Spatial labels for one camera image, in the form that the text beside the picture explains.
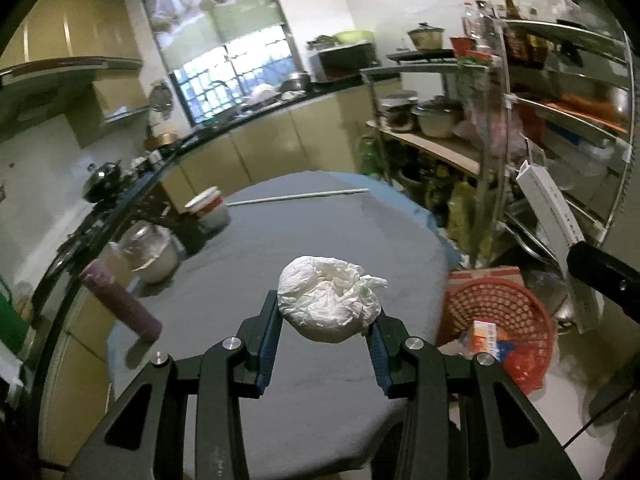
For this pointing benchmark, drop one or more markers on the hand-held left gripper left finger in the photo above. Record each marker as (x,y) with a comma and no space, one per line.
(266,345)

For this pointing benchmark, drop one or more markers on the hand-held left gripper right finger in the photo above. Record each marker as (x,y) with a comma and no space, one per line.
(381,362)

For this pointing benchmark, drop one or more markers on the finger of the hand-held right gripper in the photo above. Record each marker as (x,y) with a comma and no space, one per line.
(605,275)

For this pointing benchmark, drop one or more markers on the white tissue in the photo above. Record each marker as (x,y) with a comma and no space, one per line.
(325,297)

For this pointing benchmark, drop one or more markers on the red plastic basket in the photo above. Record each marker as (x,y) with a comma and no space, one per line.
(505,310)

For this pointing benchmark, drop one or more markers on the red and white carton box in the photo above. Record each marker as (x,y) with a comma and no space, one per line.
(484,337)

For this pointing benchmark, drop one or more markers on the long white box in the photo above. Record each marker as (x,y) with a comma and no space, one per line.
(555,225)

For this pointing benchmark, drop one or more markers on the red cardboard box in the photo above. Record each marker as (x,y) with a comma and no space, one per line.
(482,275)

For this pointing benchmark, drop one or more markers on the black chopstick holder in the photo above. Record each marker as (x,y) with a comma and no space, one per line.
(189,242)

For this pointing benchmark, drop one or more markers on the steel pot with plastic wrap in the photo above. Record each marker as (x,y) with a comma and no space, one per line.
(152,252)

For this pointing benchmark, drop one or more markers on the purple thermos bottle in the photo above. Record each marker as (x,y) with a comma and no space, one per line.
(125,302)

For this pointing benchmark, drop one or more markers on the stacked red and white bowls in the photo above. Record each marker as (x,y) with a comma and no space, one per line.
(207,207)

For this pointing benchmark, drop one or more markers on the thin white rod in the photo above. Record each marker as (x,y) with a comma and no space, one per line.
(300,195)

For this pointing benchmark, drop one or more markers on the yellow bag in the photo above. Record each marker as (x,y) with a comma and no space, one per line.
(460,210)

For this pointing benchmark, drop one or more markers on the metal shelf rack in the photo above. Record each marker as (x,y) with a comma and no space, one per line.
(565,110)

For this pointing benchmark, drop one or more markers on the yellow base cabinets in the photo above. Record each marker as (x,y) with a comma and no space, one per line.
(270,145)

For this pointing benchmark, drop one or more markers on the dark kitchen countertop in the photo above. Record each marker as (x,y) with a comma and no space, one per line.
(210,132)

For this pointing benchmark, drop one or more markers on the large steel pot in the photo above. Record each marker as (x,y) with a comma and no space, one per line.
(436,120)

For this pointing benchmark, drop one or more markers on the dark cooking pot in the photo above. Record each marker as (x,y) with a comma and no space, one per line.
(397,112)

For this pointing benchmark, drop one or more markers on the dark sauce bottle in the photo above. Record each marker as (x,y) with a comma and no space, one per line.
(512,25)

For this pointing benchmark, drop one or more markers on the clear plastic bottle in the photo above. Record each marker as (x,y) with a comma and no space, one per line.
(475,27)

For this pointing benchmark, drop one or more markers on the microwave oven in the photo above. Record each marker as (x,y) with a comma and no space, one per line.
(345,62)

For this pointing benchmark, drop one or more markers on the lidded pot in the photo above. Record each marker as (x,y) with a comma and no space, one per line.
(426,37)

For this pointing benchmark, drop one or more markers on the kitchen window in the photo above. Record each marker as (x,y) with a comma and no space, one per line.
(225,50)

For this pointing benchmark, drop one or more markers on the green basin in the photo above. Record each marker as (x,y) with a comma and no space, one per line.
(354,36)

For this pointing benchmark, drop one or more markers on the range hood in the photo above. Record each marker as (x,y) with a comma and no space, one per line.
(65,67)

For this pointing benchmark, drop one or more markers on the yellow wall cabinets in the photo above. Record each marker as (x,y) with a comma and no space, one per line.
(75,25)

